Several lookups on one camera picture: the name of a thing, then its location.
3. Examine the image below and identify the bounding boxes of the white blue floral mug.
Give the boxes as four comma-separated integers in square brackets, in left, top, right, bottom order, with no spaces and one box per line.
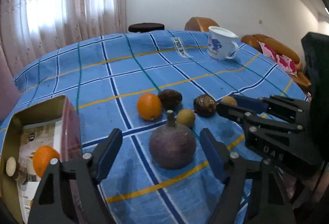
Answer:
[207,26,239,60]

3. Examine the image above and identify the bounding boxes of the orange leather sofa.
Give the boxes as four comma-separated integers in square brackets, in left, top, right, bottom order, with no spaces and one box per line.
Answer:
[241,34,311,93]

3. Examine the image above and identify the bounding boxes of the brown wrinkled passion fruit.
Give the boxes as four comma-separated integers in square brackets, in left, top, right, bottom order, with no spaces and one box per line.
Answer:
[193,94,217,118]

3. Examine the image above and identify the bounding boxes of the pink plastic pitcher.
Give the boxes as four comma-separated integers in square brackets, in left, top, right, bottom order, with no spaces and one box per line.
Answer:
[0,48,20,121]

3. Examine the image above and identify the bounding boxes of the tan shiitake mushroom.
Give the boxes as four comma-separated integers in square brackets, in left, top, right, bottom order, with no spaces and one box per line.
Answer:
[6,157,28,184]

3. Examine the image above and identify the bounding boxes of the white floral curtain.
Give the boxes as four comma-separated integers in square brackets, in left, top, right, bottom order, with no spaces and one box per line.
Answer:
[1,0,127,75]

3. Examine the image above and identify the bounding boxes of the dark wrinkled passion fruit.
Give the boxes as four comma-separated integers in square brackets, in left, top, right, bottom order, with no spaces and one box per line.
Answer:
[158,89,182,110]

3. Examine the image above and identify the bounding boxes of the purple mangosteen with stem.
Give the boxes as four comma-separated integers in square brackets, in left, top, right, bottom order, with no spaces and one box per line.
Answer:
[148,110,196,170]

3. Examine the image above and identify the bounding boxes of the small orange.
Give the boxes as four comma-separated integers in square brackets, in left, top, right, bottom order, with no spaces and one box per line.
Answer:
[32,145,60,178]

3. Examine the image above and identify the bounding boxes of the printed paper in tin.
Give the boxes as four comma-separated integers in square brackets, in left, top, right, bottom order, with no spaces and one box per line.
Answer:
[16,120,64,224]

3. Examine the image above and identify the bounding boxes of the dark round stool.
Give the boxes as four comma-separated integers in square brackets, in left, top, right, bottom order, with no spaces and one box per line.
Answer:
[128,23,165,33]

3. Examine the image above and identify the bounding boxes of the brown longan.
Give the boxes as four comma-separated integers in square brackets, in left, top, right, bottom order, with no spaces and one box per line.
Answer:
[220,96,237,106]

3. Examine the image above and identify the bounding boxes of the pink gold tin box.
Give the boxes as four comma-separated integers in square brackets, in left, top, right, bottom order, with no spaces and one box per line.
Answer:
[1,95,81,223]

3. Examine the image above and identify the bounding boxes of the pink floral cushion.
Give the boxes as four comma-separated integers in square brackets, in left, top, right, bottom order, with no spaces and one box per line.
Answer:
[259,42,297,76]

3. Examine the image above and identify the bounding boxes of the blue plaid tablecloth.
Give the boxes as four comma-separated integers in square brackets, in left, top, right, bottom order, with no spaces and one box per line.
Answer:
[0,30,309,224]

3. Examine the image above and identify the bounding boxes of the small yellow-green longan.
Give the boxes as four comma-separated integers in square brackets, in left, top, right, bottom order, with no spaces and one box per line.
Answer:
[176,109,196,128]

